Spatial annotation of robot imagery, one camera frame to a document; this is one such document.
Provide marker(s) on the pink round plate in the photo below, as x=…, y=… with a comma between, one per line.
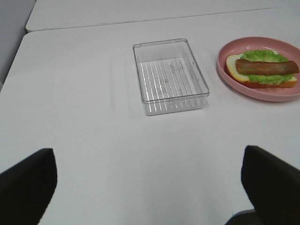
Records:
x=240, y=45

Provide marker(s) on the dark chair seat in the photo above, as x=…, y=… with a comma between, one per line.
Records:
x=245, y=217

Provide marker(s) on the green lettuce leaf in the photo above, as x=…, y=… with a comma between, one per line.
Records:
x=266, y=56

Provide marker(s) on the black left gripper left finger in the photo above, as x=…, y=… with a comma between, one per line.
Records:
x=26, y=189

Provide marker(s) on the brown bacon strip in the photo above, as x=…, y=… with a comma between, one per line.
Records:
x=266, y=68

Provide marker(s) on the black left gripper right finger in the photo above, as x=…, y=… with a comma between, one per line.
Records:
x=272, y=186

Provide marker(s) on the clear plastic tray left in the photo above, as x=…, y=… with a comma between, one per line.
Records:
x=169, y=77

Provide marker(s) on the white adjacent table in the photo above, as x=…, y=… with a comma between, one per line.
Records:
x=62, y=14

